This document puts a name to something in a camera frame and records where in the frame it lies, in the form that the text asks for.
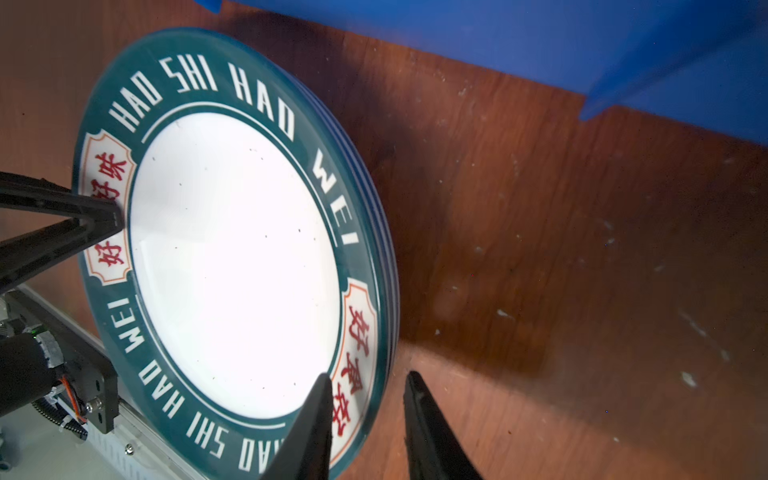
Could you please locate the green rimmed white plate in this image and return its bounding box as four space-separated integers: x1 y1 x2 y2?
73 28 400 479

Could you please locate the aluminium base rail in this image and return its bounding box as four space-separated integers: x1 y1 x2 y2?
1 286 201 479

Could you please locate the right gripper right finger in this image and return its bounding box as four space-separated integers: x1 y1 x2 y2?
403 371 482 480

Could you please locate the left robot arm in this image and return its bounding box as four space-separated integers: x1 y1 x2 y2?
1 172 124 439

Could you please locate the blue plastic bin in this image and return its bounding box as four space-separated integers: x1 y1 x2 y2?
191 0 768 148

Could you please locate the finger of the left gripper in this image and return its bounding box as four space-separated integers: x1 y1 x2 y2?
1 172 125 294

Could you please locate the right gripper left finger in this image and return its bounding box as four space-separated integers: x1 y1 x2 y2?
261 373 333 480

